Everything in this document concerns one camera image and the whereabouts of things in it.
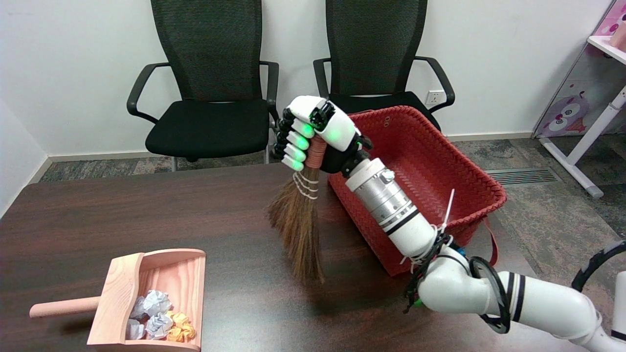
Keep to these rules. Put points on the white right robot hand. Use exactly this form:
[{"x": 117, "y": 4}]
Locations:
[{"x": 337, "y": 127}]

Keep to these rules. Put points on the brown straw hand broom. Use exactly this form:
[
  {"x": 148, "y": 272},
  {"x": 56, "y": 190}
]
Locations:
[{"x": 298, "y": 230}]

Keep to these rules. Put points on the white paper ball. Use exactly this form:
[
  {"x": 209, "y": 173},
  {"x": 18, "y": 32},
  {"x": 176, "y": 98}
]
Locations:
[
  {"x": 134, "y": 330},
  {"x": 156, "y": 302},
  {"x": 159, "y": 325}
]

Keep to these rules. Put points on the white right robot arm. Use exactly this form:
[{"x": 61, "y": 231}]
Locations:
[{"x": 386, "y": 200}]

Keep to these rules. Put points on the wooden dustpan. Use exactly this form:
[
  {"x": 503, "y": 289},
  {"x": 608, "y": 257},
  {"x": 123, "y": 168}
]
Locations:
[{"x": 176, "y": 278}]

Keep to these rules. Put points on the black mesh office chair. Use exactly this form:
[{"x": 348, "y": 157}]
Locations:
[
  {"x": 210, "y": 122},
  {"x": 376, "y": 49}
]

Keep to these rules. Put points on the red woven basket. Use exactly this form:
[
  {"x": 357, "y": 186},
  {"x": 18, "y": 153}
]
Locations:
[{"x": 425, "y": 171}]

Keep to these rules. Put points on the white zip tie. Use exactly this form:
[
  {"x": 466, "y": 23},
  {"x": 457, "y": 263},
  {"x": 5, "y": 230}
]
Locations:
[{"x": 447, "y": 210}]

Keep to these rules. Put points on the floor vent grille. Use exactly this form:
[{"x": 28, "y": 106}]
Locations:
[{"x": 523, "y": 177}]

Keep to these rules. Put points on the cartoon owl print panel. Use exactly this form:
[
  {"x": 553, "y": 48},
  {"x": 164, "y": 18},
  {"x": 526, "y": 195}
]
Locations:
[{"x": 567, "y": 115}]

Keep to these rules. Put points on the pink cup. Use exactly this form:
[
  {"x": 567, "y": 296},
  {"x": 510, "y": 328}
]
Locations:
[{"x": 618, "y": 38}]

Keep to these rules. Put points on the white wall outlet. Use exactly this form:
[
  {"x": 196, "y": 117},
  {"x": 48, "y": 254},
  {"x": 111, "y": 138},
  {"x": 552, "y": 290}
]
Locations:
[{"x": 434, "y": 98}]

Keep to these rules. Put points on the white desk frame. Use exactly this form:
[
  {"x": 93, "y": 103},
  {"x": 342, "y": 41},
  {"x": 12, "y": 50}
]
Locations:
[{"x": 594, "y": 132}]

